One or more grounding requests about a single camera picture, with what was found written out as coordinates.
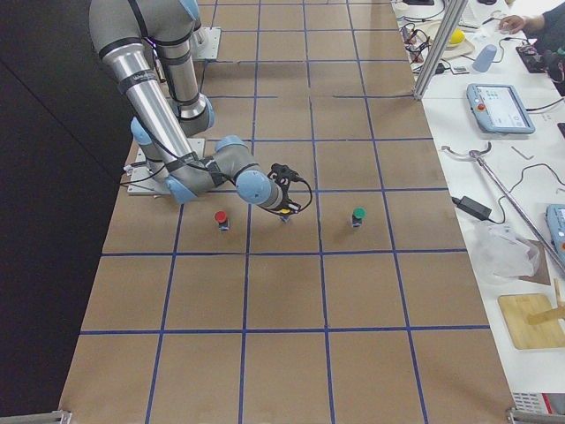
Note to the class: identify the clear plastic bag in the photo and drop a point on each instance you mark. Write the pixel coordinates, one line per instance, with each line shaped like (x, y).
(499, 255)

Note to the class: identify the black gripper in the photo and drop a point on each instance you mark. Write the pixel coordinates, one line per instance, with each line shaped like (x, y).
(281, 209)

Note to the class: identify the beige tray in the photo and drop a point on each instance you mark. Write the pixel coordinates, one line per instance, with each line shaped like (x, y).
(428, 32)

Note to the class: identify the green push button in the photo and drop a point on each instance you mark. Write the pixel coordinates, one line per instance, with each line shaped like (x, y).
(357, 217)

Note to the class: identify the black power adapter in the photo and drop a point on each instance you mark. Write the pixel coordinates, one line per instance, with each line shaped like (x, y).
(474, 208)

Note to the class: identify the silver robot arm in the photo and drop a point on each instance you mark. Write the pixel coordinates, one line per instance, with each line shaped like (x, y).
(147, 46)

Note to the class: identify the red push button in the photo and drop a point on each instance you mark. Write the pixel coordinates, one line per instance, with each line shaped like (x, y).
(222, 219)

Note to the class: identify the wooden board stand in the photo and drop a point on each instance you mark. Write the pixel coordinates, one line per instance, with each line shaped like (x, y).
(532, 321)

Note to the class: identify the blue teach pendant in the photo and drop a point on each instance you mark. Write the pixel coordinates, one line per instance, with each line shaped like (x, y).
(556, 226)
(499, 109)

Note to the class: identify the blue plastic cup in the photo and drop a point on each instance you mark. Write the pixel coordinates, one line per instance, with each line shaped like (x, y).
(485, 58)

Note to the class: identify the yellow push button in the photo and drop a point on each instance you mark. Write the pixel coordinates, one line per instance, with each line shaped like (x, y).
(285, 215)

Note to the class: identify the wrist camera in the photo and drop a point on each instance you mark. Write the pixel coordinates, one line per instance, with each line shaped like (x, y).
(283, 175)

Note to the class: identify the person hand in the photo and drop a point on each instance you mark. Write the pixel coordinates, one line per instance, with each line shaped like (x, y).
(512, 24)

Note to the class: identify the aluminium frame post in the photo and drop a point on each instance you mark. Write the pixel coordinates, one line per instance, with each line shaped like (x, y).
(452, 15)

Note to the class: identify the yellow lemon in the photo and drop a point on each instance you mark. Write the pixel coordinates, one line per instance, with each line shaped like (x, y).
(457, 37)

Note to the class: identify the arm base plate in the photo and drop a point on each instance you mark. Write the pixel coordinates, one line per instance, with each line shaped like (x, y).
(205, 43)
(145, 177)

